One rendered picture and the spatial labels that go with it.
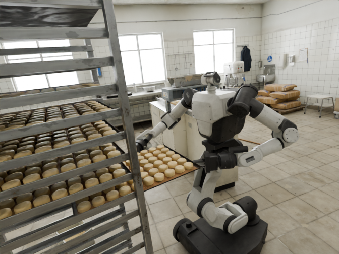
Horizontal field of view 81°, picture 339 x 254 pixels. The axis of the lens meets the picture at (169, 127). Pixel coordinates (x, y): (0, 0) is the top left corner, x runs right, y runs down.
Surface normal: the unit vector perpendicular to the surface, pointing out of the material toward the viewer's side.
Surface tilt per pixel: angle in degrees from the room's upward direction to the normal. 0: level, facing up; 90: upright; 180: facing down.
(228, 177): 90
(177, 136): 90
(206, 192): 90
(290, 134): 74
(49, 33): 90
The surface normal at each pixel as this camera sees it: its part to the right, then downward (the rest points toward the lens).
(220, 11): 0.33, 0.25
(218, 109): -0.26, 0.23
